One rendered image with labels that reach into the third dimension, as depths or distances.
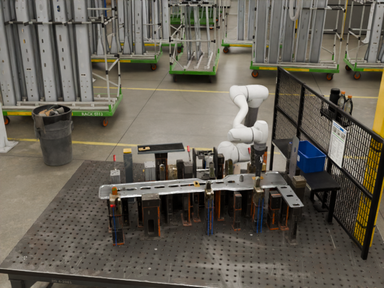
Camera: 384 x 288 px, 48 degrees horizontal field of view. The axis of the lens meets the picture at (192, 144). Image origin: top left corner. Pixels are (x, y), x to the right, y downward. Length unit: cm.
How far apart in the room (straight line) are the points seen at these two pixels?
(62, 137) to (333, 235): 368
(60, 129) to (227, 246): 324
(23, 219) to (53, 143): 127
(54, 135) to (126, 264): 308
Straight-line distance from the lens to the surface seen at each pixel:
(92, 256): 306
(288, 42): 1012
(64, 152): 587
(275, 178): 334
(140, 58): 1041
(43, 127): 566
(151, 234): 313
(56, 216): 355
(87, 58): 719
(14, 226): 484
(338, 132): 325
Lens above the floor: 256
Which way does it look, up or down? 24 degrees down
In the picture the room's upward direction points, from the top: straight up
